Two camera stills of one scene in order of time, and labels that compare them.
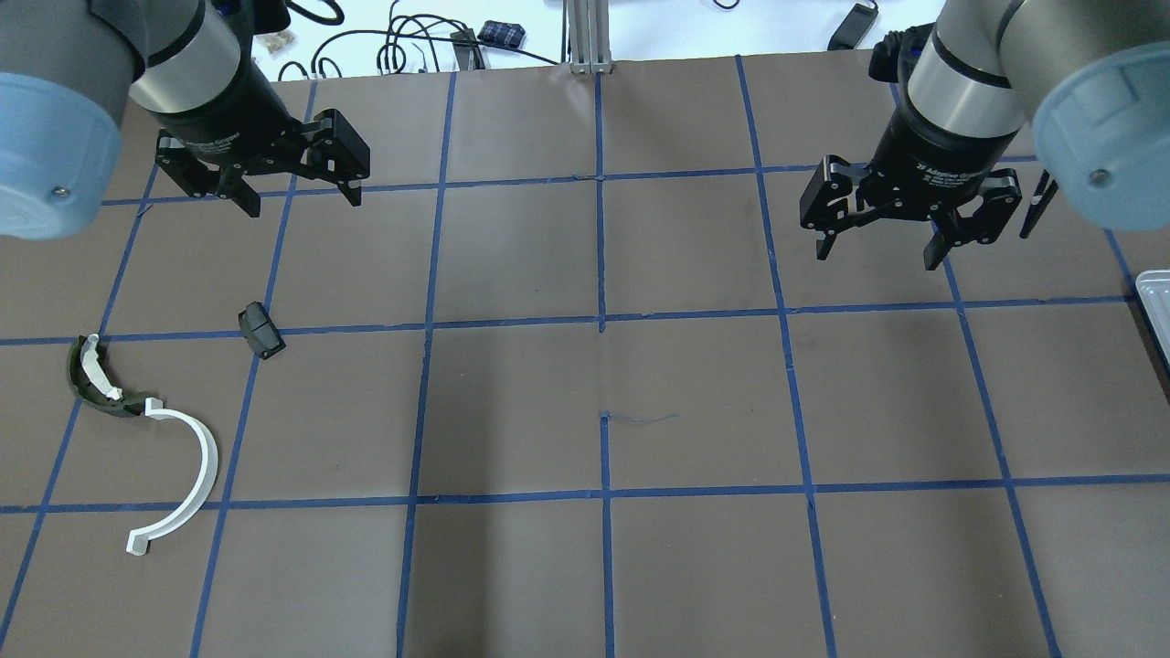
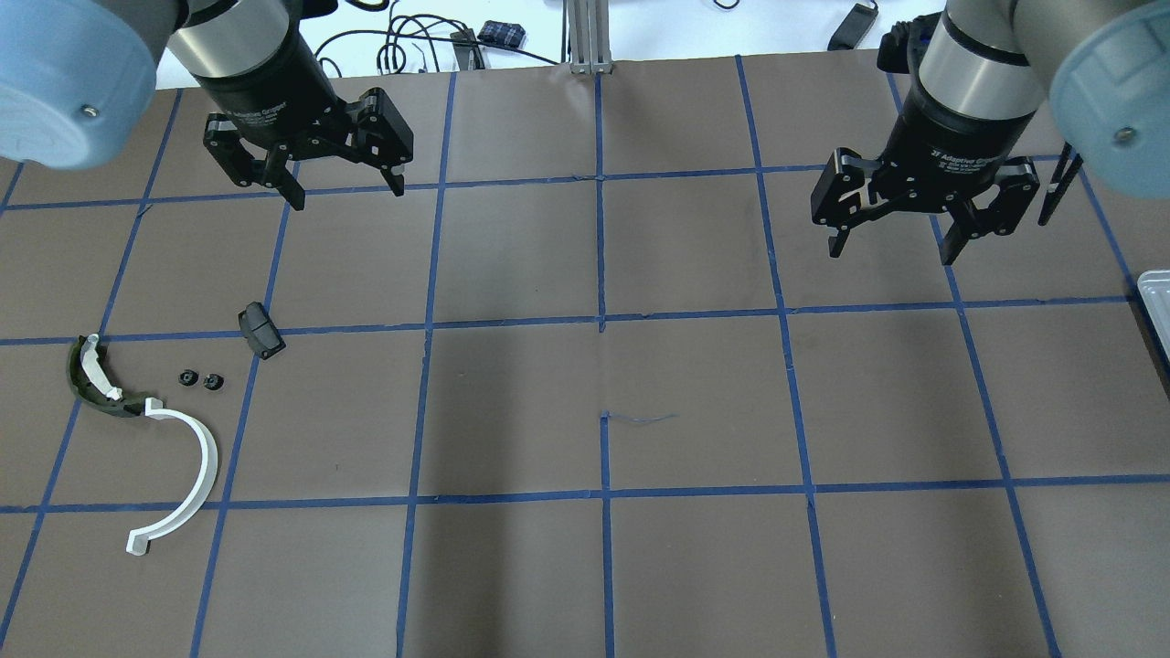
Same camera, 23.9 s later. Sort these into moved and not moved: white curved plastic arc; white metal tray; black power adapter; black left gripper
Moved: black left gripper
Not moved: black power adapter; white metal tray; white curved plastic arc
